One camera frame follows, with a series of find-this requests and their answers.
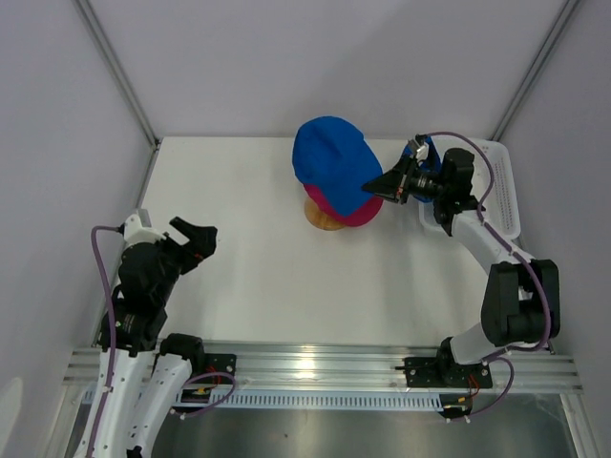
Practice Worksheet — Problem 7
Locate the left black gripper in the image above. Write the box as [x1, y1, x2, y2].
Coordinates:
[152, 216, 216, 302]

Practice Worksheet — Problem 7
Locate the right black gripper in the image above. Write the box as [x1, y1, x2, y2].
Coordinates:
[362, 155, 447, 205]

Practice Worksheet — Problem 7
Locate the blue cap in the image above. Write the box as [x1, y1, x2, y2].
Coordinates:
[401, 135, 441, 177]
[292, 115, 383, 217]

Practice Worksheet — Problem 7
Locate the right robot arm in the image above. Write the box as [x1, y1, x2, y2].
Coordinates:
[362, 148, 559, 389]

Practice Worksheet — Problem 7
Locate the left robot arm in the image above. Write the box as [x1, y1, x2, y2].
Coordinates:
[75, 209, 218, 457]

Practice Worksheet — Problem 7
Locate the wooden hat stand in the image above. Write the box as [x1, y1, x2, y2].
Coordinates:
[304, 198, 346, 232]

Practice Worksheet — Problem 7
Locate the white plastic basket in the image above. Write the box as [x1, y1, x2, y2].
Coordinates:
[432, 135, 521, 240]

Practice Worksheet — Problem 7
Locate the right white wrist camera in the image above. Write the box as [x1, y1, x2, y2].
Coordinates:
[406, 135, 429, 162]

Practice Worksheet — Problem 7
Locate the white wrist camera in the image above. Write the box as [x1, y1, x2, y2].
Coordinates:
[119, 208, 164, 247]
[406, 135, 429, 162]

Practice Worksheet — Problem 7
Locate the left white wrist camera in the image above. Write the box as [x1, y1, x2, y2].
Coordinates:
[119, 208, 164, 247]

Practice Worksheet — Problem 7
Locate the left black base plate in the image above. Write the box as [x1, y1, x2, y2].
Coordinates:
[203, 353, 238, 385]

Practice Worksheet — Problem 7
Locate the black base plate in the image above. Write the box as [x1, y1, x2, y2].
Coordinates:
[394, 357, 493, 389]
[203, 353, 238, 385]

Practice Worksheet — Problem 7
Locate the aluminium mounting rail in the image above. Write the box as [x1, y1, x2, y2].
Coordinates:
[61, 338, 585, 395]

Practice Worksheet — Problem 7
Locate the white slotted cable duct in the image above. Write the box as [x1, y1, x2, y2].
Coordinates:
[218, 389, 442, 412]

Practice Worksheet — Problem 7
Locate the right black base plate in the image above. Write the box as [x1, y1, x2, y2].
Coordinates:
[394, 357, 493, 389]

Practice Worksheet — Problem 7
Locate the left frame post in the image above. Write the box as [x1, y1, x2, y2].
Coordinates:
[72, 0, 160, 150]

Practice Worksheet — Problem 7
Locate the frame post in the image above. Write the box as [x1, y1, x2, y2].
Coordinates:
[72, 0, 160, 150]
[489, 0, 584, 141]

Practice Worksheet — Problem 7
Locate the right frame post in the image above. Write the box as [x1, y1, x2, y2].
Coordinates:
[489, 0, 584, 141]

